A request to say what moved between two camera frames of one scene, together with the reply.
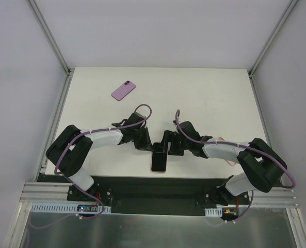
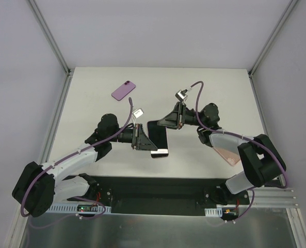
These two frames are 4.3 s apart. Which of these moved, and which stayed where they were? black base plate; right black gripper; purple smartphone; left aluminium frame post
Moved: right black gripper
Stayed: left aluminium frame post; purple smartphone; black base plate
